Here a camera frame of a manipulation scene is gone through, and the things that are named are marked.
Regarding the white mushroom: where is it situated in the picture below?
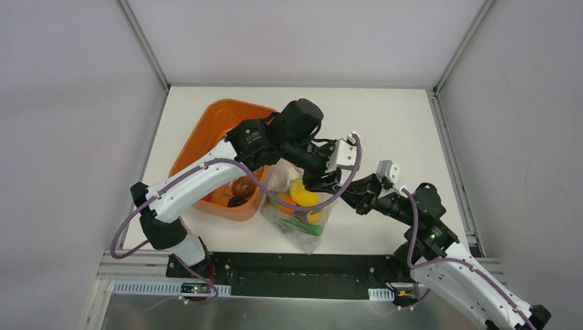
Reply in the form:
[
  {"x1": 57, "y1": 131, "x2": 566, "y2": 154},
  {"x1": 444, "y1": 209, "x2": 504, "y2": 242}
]
[{"x1": 267, "y1": 165, "x2": 301, "y2": 192}]

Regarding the yellow lemon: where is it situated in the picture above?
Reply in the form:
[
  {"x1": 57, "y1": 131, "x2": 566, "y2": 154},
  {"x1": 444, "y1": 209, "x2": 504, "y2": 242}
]
[{"x1": 289, "y1": 179, "x2": 320, "y2": 207}]

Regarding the clear zip top bag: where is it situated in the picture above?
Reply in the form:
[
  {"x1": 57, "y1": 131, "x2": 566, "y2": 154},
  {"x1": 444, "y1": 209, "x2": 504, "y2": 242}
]
[{"x1": 261, "y1": 160, "x2": 336, "y2": 254}]

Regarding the orange fruit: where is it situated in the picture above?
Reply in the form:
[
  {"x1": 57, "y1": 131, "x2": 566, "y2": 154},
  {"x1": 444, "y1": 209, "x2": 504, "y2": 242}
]
[{"x1": 306, "y1": 209, "x2": 325, "y2": 224}]

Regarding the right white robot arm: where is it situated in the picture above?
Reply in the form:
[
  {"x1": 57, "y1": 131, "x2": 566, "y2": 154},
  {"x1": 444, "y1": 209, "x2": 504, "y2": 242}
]
[{"x1": 341, "y1": 174, "x2": 551, "y2": 329}]

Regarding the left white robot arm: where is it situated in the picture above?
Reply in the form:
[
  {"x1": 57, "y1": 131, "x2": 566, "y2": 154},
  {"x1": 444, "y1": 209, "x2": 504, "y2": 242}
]
[{"x1": 130, "y1": 99, "x2": 359, "y2": 278}]

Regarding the brown chestnut ball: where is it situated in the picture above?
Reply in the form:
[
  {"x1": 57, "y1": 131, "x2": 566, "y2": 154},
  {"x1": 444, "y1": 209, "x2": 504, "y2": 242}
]
[{"x1": 231, "y1": 177, "x2": 256, "y2": 199}]

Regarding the dark avocado fruit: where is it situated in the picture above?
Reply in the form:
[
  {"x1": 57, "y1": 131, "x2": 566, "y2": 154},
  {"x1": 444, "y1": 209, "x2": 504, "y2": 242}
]
[{"x1": 228, "y1": 196, "x2": 247, "y2": 208}]

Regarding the orange plastic basket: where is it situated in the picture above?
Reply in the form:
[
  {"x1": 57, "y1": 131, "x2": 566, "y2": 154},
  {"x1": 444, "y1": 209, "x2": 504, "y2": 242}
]
[{"x1": 168, "y1": 99, "x2": 275, "y2": 222}]

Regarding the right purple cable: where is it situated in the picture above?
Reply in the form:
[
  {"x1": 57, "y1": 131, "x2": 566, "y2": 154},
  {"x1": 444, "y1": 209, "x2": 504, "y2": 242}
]
[{"x1": 366, "y1": 186, "x2": 538, "y2": 330}]

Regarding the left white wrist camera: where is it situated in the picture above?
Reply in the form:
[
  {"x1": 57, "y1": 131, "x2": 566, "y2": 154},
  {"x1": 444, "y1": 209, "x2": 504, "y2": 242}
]
[{"x1": 325, "y1": 131, "x2": 362, "y2": 173}]

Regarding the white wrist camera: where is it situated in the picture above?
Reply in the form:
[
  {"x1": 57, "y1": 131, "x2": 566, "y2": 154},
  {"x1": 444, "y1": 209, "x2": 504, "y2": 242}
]
[
  {"x1": 376, "y1": 159, "x2": 400, "y2": 184},
  {"x1": 325, "y1": 131, "x2": 362, "y2": 173}
]

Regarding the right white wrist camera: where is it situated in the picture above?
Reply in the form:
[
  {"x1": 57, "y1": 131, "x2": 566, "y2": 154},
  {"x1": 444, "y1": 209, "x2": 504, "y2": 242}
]
[{"x1": 376, "y1": 159, "x2": 400, "y2": 184}]

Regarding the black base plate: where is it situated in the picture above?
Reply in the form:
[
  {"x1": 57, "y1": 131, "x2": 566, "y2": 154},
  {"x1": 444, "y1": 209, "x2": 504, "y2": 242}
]
[{"x1": 194, "y1": 252, "x2": 421, "y2": 300}]

